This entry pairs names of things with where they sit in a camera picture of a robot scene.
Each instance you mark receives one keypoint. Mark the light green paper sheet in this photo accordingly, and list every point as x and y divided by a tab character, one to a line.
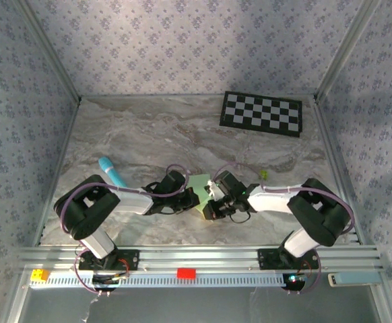
199	185

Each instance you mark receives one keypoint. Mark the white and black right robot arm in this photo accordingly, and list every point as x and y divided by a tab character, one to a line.
270	202

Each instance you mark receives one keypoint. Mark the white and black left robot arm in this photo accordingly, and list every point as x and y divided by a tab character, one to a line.
132	202

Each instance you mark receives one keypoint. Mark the small yellow-green object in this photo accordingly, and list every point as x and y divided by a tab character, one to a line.
263	174

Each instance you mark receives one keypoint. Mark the red block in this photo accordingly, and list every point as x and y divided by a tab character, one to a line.
186	273

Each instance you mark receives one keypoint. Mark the cyan blue marker pen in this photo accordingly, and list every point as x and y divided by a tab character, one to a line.
110	170

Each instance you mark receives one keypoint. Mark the black white checkerboard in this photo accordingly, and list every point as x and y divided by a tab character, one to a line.
260	114

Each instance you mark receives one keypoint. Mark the black round board with LEDs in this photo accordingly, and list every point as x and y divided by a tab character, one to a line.
293	282

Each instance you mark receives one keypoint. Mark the white torn tape strip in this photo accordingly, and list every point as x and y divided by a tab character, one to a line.
90	309

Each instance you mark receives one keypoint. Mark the blue and white flat device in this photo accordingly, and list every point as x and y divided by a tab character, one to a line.
354	278

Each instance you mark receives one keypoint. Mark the yellow block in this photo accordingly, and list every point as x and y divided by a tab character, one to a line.
39	275

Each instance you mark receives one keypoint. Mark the aluminium mounting rail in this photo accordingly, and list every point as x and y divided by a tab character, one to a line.
199	257

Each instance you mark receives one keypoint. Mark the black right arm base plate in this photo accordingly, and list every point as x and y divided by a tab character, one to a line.
266	259

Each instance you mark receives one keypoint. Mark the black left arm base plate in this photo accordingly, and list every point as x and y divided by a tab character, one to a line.
130	260

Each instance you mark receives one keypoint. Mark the aluminium table back rail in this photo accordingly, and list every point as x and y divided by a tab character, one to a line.
149	96

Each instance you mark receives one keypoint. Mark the aluminium table side rail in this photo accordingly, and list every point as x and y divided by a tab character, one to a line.
334	151
58	168

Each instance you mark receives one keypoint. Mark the aluminium frame post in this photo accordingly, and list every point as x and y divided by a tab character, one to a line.
344	50

